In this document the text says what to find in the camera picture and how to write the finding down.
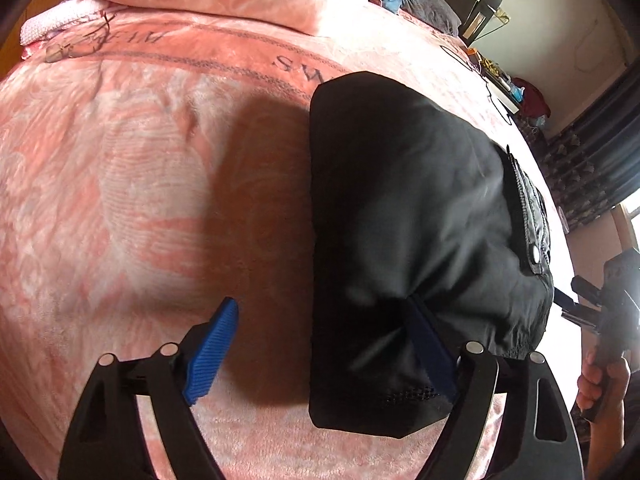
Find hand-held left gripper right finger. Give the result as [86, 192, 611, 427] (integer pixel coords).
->
[406, 295, 583, 480]

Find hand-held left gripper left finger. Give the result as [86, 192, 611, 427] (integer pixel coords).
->
[57, 296, 240, 480]

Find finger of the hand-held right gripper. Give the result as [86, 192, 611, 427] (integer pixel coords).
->
[571, 276, 608, 306]
[552, 287, 603, 335]

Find black pants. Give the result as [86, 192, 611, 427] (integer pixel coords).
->
[307, 71, 556, 441]

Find person's right forearm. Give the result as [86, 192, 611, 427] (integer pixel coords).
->
[587, 400, 635, 463]

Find person's right hand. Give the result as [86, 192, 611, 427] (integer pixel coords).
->
[576, 349, 633, 417]

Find window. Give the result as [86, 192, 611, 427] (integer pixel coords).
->
[614, 199, 640, 263]

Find dark floral curtain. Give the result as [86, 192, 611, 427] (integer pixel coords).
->
[542, 72, 640, 233]

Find pink floral blanket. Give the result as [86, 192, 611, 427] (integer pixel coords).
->
[0, 7, 581, 480]

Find dark red garment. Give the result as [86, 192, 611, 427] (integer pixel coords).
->
[511, 77, 552, 120]

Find black desk with white edge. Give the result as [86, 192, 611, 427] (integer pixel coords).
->
[482, 77, 523, 116]

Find black headboard with white strip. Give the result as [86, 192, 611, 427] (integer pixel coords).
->
[387, 0, 503, 47]

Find grey patterned pillow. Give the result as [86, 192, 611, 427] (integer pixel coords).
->
[400, 0, 463, 37]

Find white knitted cloth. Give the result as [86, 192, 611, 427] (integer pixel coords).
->
[20, 0, 108, 45]

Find wire-rimmed eyeglasses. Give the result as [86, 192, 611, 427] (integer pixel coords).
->
[44, 12, 118, 64]

